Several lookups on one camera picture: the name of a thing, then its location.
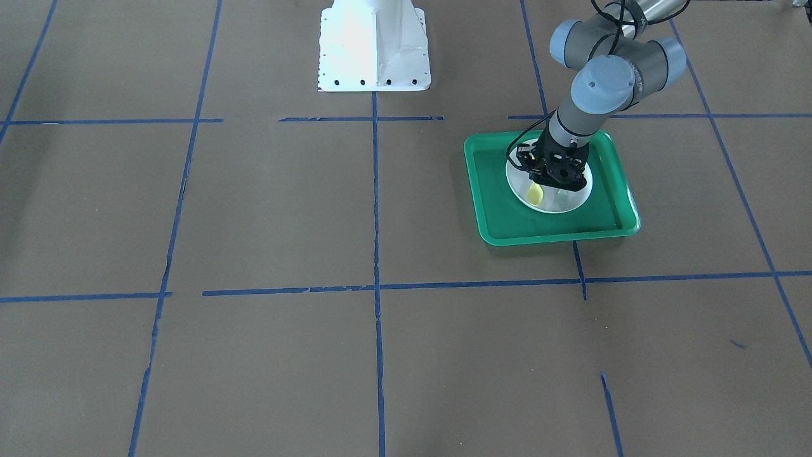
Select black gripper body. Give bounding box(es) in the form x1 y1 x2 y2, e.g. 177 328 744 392
516 138 591 192

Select yellow plastic spoon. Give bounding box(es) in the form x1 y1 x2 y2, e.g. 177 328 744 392
526 180 544 206

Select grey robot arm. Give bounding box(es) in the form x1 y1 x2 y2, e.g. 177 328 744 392
506 1 688 192

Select grey plastic fork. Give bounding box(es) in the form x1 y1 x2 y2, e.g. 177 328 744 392
556 190 572 212

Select white round plate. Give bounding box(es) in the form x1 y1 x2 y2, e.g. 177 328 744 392
505 139 593 214

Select green plastic tray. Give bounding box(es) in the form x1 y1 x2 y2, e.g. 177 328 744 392
464 130 641 247

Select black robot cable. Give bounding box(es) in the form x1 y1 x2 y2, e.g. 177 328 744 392
506 0 691 172

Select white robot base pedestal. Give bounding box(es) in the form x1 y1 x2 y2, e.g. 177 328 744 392
317 1 432 92

